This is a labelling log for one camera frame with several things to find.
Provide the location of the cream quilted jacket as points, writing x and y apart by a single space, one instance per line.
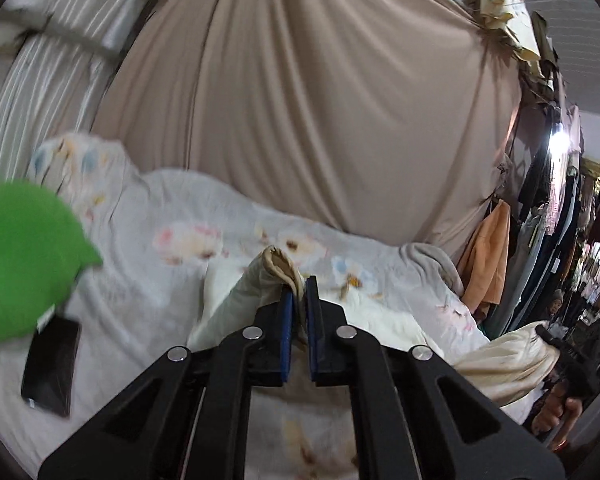
505 369

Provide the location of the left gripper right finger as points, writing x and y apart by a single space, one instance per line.
414 416

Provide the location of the dark hanging clothes rack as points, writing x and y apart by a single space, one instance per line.
543 228

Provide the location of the orange hanging garment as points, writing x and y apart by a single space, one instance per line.
482 266

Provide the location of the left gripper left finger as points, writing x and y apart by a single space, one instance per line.
186 416

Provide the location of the green plush pillow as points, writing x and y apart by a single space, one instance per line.
43 250

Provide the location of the striped grey curtain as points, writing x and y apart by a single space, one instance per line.
57 58

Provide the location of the beige draped curtain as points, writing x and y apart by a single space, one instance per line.
381 118

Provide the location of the person's right hand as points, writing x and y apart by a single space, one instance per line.
557 417

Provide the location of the grey floral fleece blanket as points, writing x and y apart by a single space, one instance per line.
157 232

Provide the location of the black smartphone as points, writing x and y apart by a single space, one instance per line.
48 374

